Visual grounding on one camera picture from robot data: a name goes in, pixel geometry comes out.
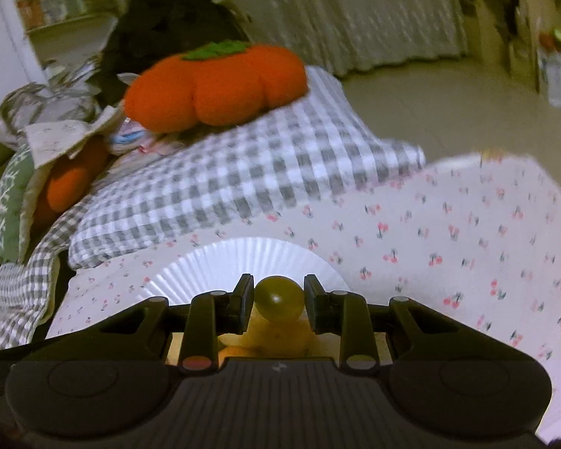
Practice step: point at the wooden shelf unit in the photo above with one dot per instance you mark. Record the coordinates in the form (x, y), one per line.
(500, 14)

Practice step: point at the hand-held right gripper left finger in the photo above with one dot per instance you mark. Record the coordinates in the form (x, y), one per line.
(246, 295)

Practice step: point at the green patterned pillow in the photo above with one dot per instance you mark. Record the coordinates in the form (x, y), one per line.
(11, 206)

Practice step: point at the small green round fruit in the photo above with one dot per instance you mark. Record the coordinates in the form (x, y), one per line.
(278, 300)

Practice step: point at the cherry print sheet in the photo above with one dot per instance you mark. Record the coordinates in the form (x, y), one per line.
(449, 252)

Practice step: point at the grey checkered quilt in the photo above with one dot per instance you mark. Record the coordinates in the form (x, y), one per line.
(18, 299)

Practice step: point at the black plush toy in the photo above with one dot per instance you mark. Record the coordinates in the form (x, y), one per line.
(168, 18)

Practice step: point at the grey checkered pillow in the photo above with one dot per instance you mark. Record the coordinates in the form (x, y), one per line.
(224, 173)

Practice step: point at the orange persimmon plush cushion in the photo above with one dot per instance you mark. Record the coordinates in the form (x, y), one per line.
(215, 89)

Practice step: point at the white paper plate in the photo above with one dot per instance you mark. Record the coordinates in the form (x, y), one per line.
(243, 259)

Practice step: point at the star print curtain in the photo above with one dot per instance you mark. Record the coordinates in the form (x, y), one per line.
(355, 14)

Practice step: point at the beige floral cloth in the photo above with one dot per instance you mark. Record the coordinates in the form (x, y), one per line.
(56, 121)

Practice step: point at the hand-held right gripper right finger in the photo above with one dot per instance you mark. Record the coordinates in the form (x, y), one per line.
(312, 300)

